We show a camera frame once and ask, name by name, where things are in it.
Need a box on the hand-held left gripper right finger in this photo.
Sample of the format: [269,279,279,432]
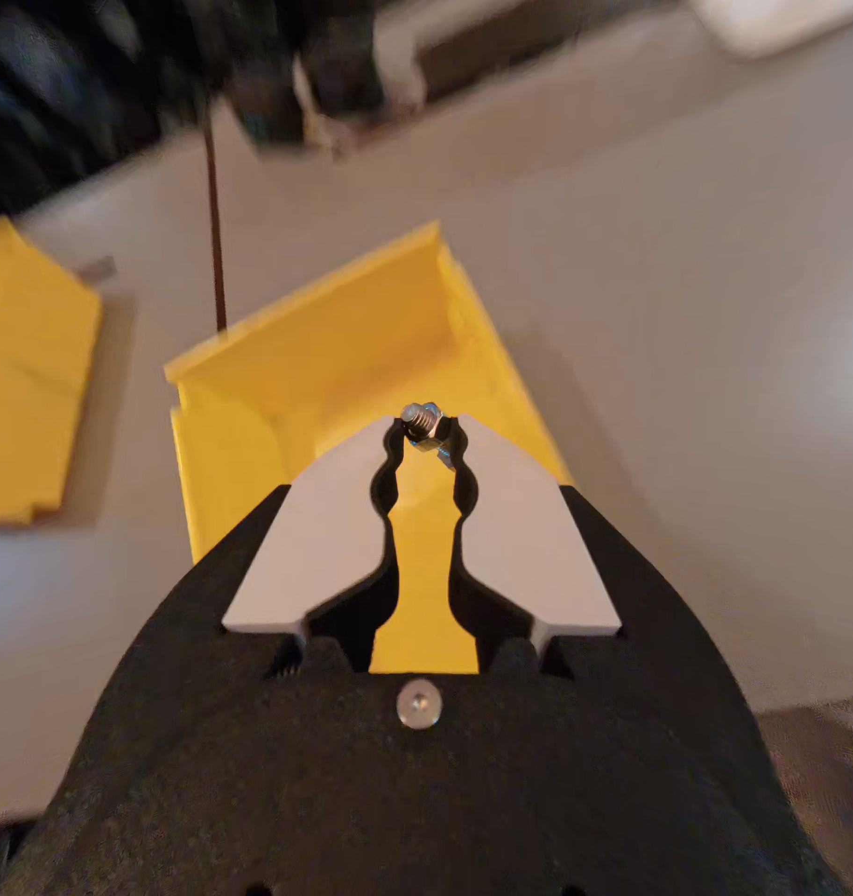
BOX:
[444,414,623,674]

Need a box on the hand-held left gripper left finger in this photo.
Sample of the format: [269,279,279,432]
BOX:
[221,414,405,674]

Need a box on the steel hex bolt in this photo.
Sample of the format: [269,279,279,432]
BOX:
[400,400,462,471]

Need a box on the yellow plastic bin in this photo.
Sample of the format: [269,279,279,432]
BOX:
[163,220,574,674]
[0,216,105,527]

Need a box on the grey desk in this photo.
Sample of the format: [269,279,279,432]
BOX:
[0,14,853,823]

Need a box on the dark bulky object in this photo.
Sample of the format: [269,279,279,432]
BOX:
[0,0,388,221]

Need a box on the white monitor base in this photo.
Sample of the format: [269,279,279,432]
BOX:
[689,0,853,58]

